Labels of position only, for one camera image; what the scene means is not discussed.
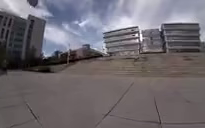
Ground low brown building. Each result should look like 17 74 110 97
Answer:
52 43 104 64

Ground tall grey building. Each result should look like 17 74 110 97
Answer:
0 7 47 61

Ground grey concrete slab pavement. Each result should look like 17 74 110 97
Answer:
0 69 205 128

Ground pale pole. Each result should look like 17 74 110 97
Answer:
66 43 71 65

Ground pale patterned building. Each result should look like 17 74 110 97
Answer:
140 28 165 55

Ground wide stone steps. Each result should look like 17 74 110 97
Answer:
58 52 205 78

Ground grey layered building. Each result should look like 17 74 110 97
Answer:
160 22 205 54

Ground white layered building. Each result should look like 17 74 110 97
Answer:
102 25 142 57

